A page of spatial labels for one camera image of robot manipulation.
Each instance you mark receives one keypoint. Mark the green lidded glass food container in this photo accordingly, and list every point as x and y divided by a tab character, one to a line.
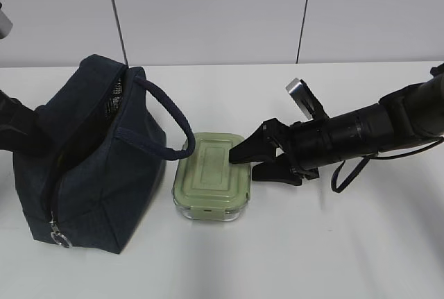
207	187

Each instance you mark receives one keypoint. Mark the navy blue fabric lunch bag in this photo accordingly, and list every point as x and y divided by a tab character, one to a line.
113	131

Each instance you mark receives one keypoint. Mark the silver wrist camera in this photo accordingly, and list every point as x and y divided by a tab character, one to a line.
306	101
5	24

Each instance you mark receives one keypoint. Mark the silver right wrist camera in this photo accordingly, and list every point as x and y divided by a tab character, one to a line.
306	101

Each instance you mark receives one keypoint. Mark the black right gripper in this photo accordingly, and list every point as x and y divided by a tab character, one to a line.
297	150

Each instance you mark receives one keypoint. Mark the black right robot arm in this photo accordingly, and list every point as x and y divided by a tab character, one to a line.
410	119

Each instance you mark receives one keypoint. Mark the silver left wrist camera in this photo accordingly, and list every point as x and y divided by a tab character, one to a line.
5	24

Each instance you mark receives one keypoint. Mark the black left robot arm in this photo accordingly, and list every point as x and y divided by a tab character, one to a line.
20	132

